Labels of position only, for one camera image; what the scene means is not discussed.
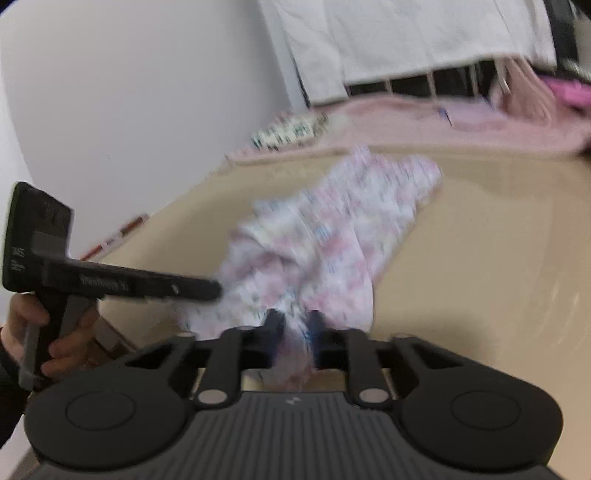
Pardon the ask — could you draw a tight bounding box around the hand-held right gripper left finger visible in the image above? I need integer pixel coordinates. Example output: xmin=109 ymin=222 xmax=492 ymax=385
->
xmin=122 ymin=309 xmax=287 ymax=409

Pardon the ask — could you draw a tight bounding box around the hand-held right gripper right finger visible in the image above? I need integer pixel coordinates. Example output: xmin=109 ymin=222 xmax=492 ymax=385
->
xmin=305 ymin=310 xmax=463 ymax=409

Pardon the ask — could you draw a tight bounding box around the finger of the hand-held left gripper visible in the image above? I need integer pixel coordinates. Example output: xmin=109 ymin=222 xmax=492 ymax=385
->
xmin=134 ymin=270 xmax=223 ymax=304

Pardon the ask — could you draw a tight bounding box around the pink floral dress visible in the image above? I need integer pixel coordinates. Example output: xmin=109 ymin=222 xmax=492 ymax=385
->
xmin=178 ymin=145 xmax=445 ymax=389

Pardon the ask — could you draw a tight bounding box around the person's left hand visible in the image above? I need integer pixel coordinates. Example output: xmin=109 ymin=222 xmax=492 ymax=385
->
xmin=2 ymin=292 xmax=100 ymax=379

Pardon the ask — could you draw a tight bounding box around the red white striped strip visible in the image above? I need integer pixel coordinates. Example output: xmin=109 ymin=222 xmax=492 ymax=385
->
xmin=79 ymin=212 xmax=149 ymax=260

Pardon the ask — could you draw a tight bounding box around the brown box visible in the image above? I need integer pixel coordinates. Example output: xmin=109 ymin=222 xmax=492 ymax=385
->
xmin=92 ymin=318 xmax=140 ymax=358

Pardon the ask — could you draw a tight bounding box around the folded green flower cloth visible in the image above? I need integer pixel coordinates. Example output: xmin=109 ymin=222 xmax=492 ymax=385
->
xmin=250 ymin=112 xmax=331 ymax=151

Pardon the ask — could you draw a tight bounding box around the pink fleece blanket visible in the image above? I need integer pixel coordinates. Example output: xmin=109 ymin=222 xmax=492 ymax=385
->
xmin=225 ymin=96 xmax=591 ymax=163

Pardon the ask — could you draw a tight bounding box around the white ribbed towel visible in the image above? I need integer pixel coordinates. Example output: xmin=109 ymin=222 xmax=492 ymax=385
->
xmin=257 ymin=0 xmax=348 ymax=106

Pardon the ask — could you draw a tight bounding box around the pink striped cloth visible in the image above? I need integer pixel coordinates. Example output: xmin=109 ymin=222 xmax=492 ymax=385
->
xmin=490 ymin=58 xmax=556 ymax=124

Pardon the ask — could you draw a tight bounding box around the large white towel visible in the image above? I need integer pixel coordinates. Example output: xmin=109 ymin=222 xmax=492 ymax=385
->
xmin=323 ymin=0 xmax=558 ymax=88

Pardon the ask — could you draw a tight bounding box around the white hanging towel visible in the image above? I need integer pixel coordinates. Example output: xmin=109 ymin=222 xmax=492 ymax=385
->
xmin=294 ymin=0 xmax=591 ymax=109

